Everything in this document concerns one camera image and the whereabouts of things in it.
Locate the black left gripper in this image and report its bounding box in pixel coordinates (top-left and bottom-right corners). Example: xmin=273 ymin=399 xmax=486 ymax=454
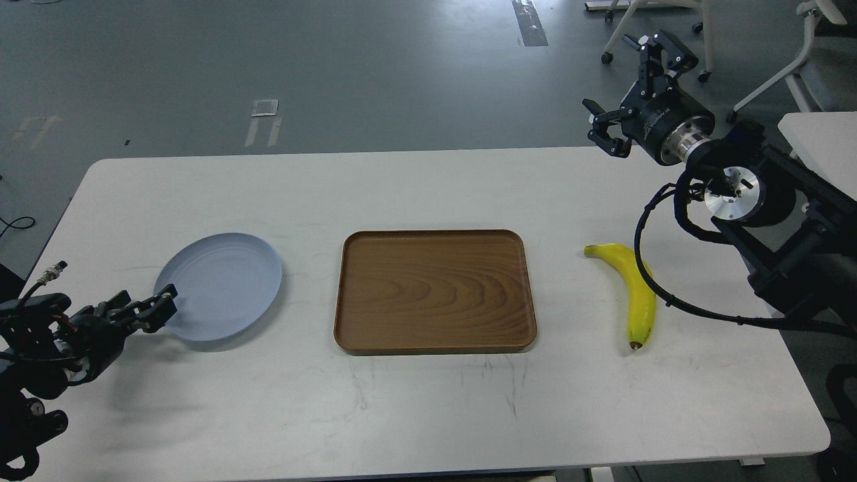
xmin=54 ymin=284 xmax=178 ymax=386

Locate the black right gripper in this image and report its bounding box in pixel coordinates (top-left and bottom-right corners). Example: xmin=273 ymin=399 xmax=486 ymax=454
xmin=582 ymin=30 xmax=715 ymax=167

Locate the light blue round plate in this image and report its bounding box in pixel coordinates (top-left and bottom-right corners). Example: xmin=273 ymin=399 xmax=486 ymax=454
xmin=155 ymin=232 xmax=283 ymax=343

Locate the yellow banana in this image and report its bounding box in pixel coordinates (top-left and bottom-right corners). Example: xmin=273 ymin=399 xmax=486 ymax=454
xmin=582 ymin=243 xmax=656 ymax=351

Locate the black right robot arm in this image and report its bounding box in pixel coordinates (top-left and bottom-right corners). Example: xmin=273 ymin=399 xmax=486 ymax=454
xmin=582 ymin=30 xmax=856 ymax=339

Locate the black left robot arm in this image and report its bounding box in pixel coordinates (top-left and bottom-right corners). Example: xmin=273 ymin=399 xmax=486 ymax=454
xmin=1 ymin=260 xmax=178 ymax=481

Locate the grey floor tape strip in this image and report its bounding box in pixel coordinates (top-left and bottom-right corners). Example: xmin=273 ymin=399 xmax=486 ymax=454
xmin=511 ymin=0 xmax=549 ymax=47

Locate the white rolling chair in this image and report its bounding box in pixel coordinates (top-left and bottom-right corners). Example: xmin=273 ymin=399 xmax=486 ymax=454
xmin=726 ymin=1 xmax=856 ymax=123

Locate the white side table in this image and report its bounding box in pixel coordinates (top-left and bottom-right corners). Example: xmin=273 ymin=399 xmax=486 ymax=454
xmin=778 ymin=112 xmax=856 ymax=199

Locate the brown wooden tray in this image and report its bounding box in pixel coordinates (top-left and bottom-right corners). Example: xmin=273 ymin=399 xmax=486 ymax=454
xmin=333 ymin=229 xmax=538 ymax=355

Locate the white rolling chair frame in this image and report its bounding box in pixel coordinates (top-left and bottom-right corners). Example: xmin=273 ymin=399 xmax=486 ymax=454
xmin=585 ymin=0 xmax=713 ymax=83

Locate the black floor cable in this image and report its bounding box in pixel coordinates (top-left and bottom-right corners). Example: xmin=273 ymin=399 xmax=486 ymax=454
xmin=0 ymin=217 xmax=37 ymax=240

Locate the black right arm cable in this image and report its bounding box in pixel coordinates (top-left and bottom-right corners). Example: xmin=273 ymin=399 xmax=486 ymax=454
xmin=633 ymin=182 xmax=854 ymax=332

